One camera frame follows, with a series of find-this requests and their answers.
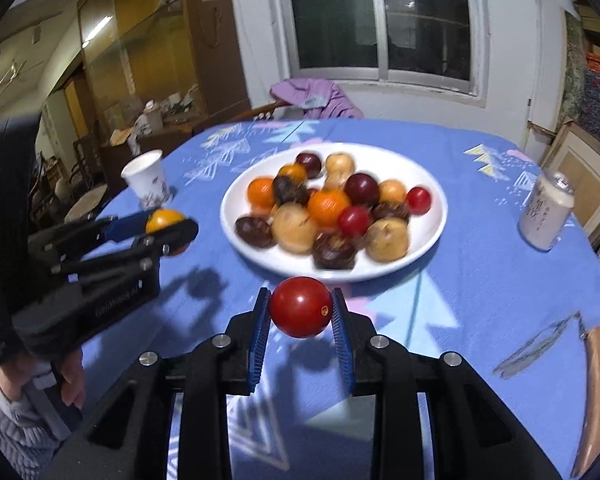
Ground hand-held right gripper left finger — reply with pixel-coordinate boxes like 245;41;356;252
45;287;273;480

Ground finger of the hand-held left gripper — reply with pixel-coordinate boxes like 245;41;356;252
30;211;152;257
50;219;200;287

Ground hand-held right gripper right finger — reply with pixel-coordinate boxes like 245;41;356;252
330;287;563;480

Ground yellow tomato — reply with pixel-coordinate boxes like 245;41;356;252
146;208;191;256

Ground dark water chestnut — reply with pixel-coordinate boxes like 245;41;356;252
312;232;358;271
235;216;276;250
272;174;308;206
372;201;411;223

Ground white plate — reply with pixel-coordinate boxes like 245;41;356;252
220;142;448;282

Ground person's left forearm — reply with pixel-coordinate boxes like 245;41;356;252
0;370;81;480

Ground person's left hand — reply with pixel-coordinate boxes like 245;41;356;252
0;347;87;409

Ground round pale stool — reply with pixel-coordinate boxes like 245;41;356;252
64;185;111;223

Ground white printed paper cup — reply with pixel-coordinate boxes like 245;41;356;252
121;150;170;211

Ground dark wooden chair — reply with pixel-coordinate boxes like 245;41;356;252
72;120;106;191

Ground crumpled paper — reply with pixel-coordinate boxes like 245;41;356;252
111;127;143;156

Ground wicker chair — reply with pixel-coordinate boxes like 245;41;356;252
192;101;291;136

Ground wooden glass cabinet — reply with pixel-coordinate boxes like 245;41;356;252
75;0;251;181

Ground purple cloth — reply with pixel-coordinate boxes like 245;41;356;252
270;79;365;121

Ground white drink can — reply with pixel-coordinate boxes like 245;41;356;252
517;171;576;252

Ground white framed window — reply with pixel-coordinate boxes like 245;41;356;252
270;0;491;106

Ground white door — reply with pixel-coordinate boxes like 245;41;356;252
527;0;568;133

